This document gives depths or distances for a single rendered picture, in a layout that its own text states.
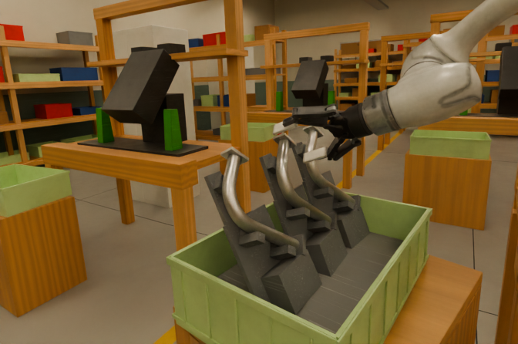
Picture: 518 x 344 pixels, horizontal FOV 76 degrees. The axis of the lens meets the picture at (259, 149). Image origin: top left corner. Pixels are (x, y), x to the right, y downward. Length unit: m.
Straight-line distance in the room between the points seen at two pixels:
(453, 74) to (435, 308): 0.55
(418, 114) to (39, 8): 6.68
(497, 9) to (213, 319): 0.81
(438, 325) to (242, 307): 0.46
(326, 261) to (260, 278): 0.20
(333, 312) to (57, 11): 6.81
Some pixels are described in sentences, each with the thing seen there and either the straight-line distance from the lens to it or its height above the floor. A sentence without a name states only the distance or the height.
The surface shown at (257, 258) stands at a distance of 0.79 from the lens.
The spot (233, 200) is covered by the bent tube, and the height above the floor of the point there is 1.09.
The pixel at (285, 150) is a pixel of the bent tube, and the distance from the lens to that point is 0.85.
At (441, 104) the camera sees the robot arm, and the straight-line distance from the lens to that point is 0.70.
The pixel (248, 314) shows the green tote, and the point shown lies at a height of 0.92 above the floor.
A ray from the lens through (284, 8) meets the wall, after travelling 12.89.
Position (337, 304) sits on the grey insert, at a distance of 0.83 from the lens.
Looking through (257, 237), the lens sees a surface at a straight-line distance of 0.72.
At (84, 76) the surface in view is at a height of 1.50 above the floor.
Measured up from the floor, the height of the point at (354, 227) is 0.89.
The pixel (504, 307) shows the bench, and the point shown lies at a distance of 1.94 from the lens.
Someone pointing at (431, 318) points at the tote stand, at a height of 0.79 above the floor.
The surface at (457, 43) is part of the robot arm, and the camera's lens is 0.84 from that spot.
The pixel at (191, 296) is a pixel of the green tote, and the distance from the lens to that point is 0.79.
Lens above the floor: 1.34
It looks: 12 degrees down
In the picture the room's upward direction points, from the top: 2 degrees counter-clockwise
